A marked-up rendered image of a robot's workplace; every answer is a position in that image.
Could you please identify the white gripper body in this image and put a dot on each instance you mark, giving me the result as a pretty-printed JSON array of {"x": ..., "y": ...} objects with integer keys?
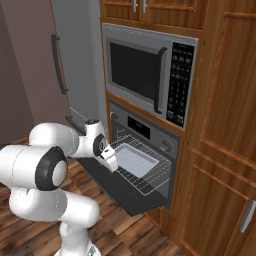
[{"x": 111, "y": 162}]

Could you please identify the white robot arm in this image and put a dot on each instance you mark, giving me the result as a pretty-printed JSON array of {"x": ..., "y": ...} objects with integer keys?
[{"x": 30, "y": 166}]

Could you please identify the black oven door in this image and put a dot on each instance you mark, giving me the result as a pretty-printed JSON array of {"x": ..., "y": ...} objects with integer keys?
[{"x": 126, "y": 196}]

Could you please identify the silver built-in oven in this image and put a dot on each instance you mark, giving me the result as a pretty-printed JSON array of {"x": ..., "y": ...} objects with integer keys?
[{"x": 143, "y": 128}]

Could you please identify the round silver oven knob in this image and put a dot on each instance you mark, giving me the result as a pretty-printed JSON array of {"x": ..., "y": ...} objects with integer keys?
[
  {"x": 114, "y": 115},
  {"x": 166, "y": 145}
]

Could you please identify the microwave door with dark window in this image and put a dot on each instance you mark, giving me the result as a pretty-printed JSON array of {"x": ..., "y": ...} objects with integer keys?
[{"x": 133, "y": 70}]

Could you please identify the silver microwave oven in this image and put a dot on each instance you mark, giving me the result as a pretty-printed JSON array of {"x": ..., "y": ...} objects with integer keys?
[{"x": 181, "y": 83}]

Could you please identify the low wooden cupboard door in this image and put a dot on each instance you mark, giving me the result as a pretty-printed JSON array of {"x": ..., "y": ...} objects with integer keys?
[{"x": 213, "y": 206}]

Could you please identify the tall wooden cupboard door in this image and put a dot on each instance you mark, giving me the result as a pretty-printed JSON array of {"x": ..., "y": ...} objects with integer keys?
[{"x": 233, "y": 83}]

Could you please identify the narrow wooden cupboard door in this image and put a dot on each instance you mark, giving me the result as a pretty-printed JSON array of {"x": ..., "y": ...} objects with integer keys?
[{"x": 116, "y": 8}]

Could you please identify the wide wooden cupboard door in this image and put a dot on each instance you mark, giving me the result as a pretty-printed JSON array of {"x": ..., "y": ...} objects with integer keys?
[{"x": 176, "y": 11}]

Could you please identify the pale grey baking tray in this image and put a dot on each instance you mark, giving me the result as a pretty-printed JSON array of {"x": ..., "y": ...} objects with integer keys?
[{"x": 136, "y": 161}]

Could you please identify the grey fridge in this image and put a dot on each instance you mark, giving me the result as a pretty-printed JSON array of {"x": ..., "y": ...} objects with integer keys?
[{"x": 80, "y": 50}]

